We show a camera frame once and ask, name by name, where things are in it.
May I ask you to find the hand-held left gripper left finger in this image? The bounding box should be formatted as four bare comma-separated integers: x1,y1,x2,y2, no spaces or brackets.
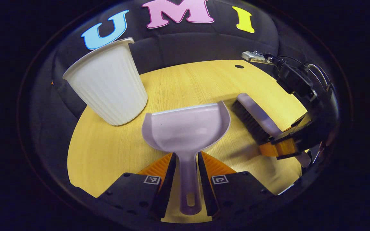
96,152,177,222

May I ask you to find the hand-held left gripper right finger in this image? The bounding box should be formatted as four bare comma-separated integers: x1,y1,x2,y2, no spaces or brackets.
197,151,276,218

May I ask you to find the pale pink small broom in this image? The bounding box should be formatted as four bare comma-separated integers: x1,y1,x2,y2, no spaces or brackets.
231,93,311,168

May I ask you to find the pale pink dustpan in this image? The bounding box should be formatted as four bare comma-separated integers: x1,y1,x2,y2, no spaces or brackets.
141,100,231,216

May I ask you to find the white ribbed garbage bin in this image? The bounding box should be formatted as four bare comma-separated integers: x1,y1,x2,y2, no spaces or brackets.
62,38,148,126

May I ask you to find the wooden desktop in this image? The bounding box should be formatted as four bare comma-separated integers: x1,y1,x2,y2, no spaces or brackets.
67,60,308,224

